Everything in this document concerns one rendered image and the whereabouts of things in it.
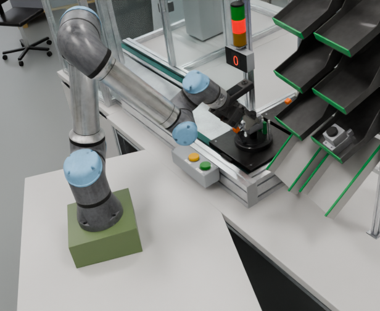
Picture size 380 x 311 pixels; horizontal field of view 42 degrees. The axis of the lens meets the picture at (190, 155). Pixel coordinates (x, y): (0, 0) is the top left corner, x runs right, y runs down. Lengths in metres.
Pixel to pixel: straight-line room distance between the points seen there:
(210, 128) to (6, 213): 1.77
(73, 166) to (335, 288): 0.85
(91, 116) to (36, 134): 2.50
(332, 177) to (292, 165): 0.15
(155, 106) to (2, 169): 2.51
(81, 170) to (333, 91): 0.75
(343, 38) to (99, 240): 0.93
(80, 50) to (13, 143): 2.76
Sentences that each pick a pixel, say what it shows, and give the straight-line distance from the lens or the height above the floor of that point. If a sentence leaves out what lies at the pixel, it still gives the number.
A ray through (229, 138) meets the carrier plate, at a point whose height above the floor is 0.97.
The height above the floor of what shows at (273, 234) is 0.86.
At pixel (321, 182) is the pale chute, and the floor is 1.03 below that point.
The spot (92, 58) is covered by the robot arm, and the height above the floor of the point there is 1.52.
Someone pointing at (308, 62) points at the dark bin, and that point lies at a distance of 1.49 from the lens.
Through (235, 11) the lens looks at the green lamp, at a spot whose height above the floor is 1.40.
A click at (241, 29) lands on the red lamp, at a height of 1.32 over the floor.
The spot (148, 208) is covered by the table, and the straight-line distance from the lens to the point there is 1.82.
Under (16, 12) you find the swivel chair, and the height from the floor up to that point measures 0.43.
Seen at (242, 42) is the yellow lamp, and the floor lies 1.28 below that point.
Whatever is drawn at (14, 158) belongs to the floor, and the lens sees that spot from 3.89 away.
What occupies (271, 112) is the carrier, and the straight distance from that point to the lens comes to 2.03.
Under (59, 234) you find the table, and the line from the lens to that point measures 1.83.
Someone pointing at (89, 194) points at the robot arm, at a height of 1.10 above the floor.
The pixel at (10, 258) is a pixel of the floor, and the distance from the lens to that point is 3.11.
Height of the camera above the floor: 2.08
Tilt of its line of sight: 37 degrees down
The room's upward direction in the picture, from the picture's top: 9 degrees counter-clockwise
